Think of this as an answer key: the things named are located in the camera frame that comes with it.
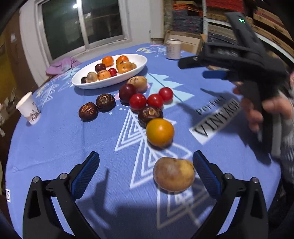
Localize window with metal frame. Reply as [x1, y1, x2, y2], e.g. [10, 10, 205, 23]
[35, 1, 130, 63]

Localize pale tan round fruit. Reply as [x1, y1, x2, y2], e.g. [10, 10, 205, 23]
[86, 72, 98, 83]

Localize dark red plum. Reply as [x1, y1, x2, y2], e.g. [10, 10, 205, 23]
[95, 63, 106, 73]
[119, 84, 137, 104]

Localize dark brown carved fruit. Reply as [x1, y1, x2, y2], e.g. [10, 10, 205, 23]
[138, 106, 164, 128]
[96, 94, 116, 112]
[78, 102, 99, 122]

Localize red cherry tomato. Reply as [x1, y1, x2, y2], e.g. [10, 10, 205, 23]
[147, 94, 164, 108]
[158, 87, 173, 103]
[108, 68, 117, 77]
[129, 94, 147, 112]

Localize beverage can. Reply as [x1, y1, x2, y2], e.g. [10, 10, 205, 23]
[166, 38, 181, 60]

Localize orange tangerine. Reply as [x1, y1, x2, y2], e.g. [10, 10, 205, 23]
[116, 55, 129, 64]
[102, 56, 114, 67]

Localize wooden glass cabinet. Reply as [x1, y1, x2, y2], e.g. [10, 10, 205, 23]
[0, 13, 37, 120]

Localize orange tangerine front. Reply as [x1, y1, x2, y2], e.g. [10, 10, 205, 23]
[116, 55, 129, 64]

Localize person's right hand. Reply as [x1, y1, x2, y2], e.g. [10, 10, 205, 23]
[232, 71, 294, 133]

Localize dark brown wrinkled fruit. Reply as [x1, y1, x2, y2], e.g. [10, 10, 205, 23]
[81, 77, 87, 84]

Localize white oval plate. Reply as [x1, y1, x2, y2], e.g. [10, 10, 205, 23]
[71, 54, 148, 90]

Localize yellow orange tomato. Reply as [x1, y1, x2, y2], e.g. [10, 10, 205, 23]
[146, 118, 174, 147]

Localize tan passion fruit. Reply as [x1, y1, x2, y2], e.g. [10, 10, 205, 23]
[127, 76, 148, 93]

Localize pale potato-like fruit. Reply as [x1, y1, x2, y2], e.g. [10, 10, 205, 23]
[153, 157, 195, 192]

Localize blue patterned tablecloth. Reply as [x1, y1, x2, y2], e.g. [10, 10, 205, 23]
[6, 44, 281, 238]

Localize orange tangerine back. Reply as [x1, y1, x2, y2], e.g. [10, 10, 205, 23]
[102, 56, 114, 67]

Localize shelf with stacked fabrics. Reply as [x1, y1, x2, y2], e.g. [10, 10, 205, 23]
[164, 1, 293, 71]

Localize large orange tan fruit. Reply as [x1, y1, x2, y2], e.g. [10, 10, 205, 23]
[116, 61, 133, 74]

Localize white paper cup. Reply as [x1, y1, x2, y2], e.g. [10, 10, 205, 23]
[15, 92, 41, 125]

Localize purple cloth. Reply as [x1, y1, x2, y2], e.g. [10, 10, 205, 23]
[45, 57, 81, 76]

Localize orange tan spotted fruit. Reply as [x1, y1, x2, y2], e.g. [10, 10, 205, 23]
[97, 70, 111, 81]

